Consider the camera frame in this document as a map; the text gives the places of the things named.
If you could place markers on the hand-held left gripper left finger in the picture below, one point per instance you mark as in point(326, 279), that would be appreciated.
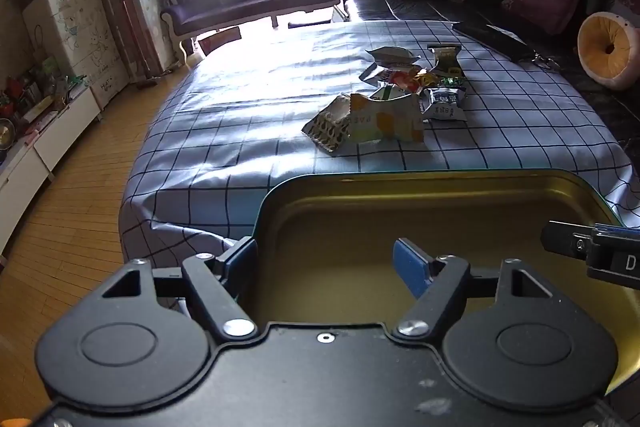
point(239, 264)

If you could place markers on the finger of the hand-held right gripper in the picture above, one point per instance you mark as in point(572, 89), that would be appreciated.
point(617, 230)
point(565, 239)

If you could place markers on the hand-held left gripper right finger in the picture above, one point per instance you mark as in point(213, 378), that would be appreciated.
point(410, 267)

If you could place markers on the teal tin box gold inside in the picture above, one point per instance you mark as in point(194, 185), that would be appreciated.
point(325, 232)

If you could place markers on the orange white snack packet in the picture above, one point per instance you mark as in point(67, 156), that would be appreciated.
point(390, 117)

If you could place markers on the blue white snack packet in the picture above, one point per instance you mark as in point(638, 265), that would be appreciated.
point(447, 96)
point(445, 112)

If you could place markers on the black white patterned snack packet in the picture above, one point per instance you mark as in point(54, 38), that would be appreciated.
point(327, 129)

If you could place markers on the green white snack packet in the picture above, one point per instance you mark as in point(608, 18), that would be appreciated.
point(392, 93)

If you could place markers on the red white snack packet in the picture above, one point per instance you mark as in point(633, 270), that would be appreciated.
point(400, 79)

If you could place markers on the small green snack packet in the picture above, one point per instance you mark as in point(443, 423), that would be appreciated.
point(452, 81)

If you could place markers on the white pink lettered snack packet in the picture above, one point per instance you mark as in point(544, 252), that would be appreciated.
point(375, 73)

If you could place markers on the silver snack packet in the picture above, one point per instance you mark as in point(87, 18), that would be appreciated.
point(392, 56)

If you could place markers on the yellow round cushion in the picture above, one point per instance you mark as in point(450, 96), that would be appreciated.
point(605, 52)

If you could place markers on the metal snap hook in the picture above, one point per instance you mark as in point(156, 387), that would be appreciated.
point(546, 61)

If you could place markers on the black rectangular case with keyring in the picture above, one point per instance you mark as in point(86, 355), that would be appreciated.
point(492, 39)

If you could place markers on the low white cabinet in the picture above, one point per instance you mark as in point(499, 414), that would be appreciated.
point(55, 137)

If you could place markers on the tree print paper bag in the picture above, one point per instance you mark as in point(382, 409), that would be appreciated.
point(220, 41)

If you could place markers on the purple chaise sofa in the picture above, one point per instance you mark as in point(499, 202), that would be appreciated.
point(240, 9)

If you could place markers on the red stick vacuum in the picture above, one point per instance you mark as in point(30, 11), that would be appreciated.
point(131, 32)

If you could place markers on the black leather sofa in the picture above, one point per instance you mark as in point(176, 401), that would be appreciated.
point(415, 9)

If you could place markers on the white framed panel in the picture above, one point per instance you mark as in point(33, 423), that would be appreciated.
point(338, 14)

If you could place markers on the pile of books and toys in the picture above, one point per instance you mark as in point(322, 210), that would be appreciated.
point(30, 97)

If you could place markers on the white cartoon cabinet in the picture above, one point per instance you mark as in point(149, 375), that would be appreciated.
point(75, 37)

